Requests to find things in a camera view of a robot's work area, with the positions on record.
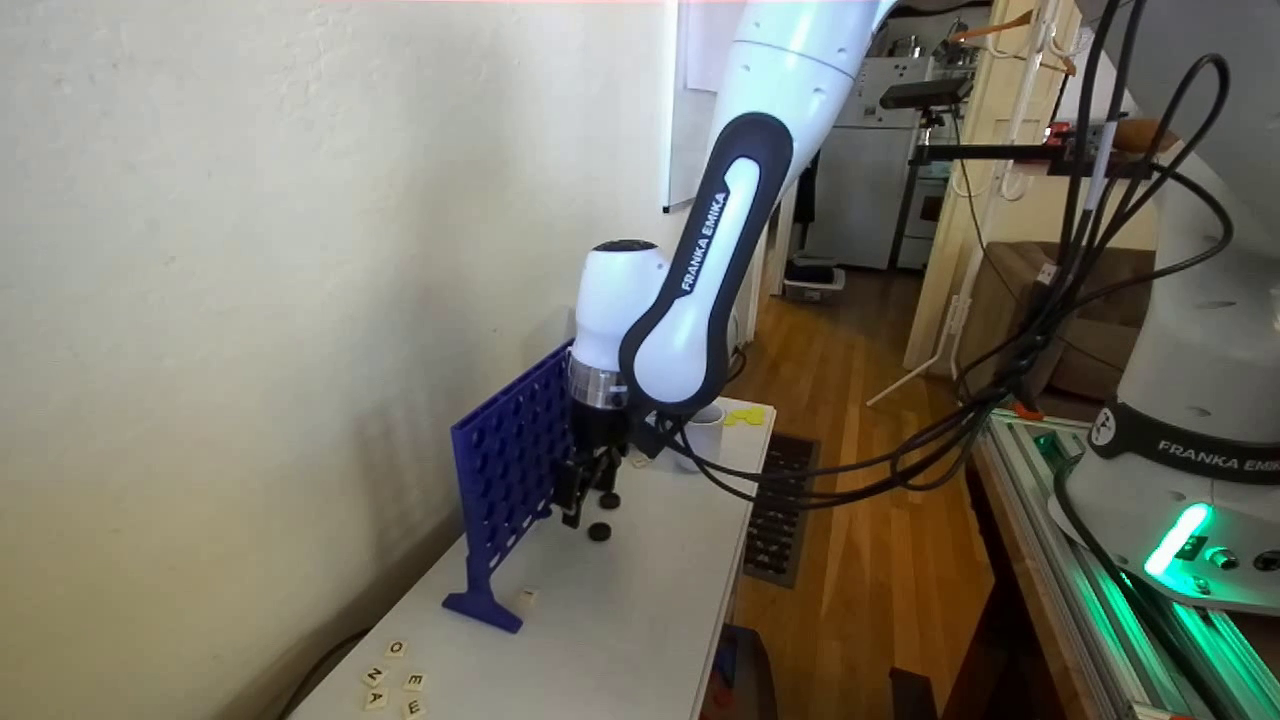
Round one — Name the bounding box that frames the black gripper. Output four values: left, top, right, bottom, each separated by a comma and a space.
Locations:
554, 402, 632, 531

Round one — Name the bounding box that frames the blue connect four grid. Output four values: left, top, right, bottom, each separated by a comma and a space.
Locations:
439, 337, 579, 635

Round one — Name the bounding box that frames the white shelf table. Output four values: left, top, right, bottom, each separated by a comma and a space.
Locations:
286, 386, 780, 720

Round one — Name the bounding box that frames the black floor vent grille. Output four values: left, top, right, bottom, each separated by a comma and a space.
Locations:
739, 432, 820, 594

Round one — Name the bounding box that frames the white kitchen appliance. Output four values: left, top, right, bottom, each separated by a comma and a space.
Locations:
800, 54, 967, 275

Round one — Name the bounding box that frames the brown cardboard box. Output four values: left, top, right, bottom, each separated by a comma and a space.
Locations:
957, 238, 1160, 408

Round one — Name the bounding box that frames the white paper sheet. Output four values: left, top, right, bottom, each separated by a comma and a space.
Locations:
680, 0, 739, 97

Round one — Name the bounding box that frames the cream counter with dark top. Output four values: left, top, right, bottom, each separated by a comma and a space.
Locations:
902, 134, 1170, 404

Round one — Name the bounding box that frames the wooden bowl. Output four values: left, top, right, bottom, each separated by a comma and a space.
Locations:
1113, 115, 1170, 153

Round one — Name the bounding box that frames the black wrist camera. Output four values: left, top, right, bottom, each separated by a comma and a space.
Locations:
623, 404, 687, 466

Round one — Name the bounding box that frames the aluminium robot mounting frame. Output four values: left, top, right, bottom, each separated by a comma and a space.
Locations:
967, 404, 1280, 720

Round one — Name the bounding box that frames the black camera on stand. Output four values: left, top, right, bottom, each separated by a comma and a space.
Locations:
875, 71, 978, 115

